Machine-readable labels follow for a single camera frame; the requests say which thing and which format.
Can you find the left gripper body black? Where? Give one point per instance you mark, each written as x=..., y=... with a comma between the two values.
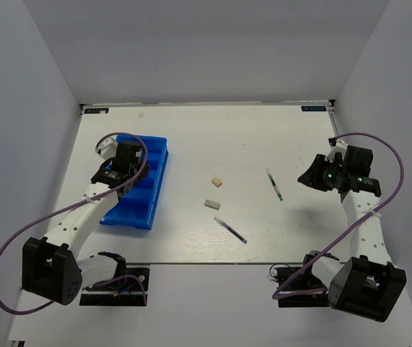
x=136, y=168

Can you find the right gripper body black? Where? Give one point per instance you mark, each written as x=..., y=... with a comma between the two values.
x=324, y=173

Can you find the green ink pen refill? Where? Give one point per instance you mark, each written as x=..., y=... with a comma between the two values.
x=274, y=185

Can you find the grey white eraser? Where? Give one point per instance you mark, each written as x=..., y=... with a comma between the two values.
x=212, y=204

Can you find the small tan eraser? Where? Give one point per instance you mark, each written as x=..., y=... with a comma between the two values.
x=217, y=182

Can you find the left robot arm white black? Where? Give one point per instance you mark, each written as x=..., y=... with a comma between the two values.
x=51, y=266

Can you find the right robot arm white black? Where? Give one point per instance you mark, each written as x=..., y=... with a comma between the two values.
x=367, y=284

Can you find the blue plastic compartment tray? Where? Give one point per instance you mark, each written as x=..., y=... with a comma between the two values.
x=137, y=208

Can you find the left table corner label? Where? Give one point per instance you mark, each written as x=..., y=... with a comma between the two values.
x=96, y=110

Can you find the table corner label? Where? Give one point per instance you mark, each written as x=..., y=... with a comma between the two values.
x=96, y=110
x=312, y=108

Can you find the right table corner label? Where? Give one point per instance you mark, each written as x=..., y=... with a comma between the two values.
x=312, y=108

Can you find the blue ink pen refill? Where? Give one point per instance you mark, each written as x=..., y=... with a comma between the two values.
x=230, y=229

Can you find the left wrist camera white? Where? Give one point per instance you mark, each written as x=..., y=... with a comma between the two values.
x=107, y=148

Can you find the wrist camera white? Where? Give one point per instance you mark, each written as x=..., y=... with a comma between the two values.
x=338, y=148
x=107, y=148

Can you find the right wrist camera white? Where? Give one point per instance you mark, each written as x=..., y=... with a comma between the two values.
x=338, y=148

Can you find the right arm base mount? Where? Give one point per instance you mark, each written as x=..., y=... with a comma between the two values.
x=279, y=273

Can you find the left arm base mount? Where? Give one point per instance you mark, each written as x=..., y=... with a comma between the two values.
x=130, y=291

